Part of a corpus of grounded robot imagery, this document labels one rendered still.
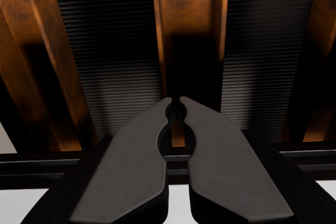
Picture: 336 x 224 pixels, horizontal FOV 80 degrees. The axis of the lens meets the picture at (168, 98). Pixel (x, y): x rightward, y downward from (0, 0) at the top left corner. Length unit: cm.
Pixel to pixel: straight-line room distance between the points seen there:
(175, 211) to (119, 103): 33
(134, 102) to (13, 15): 27
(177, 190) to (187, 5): 22
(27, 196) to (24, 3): 23
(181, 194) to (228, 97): 33
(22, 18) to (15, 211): 23
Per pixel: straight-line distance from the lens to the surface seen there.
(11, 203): 26
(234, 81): 47
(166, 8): 29
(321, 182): 23
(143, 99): 48
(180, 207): 22
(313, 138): 44
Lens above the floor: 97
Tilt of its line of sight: 62 degrees down
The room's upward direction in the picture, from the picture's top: 178 degrees counter-clockwise
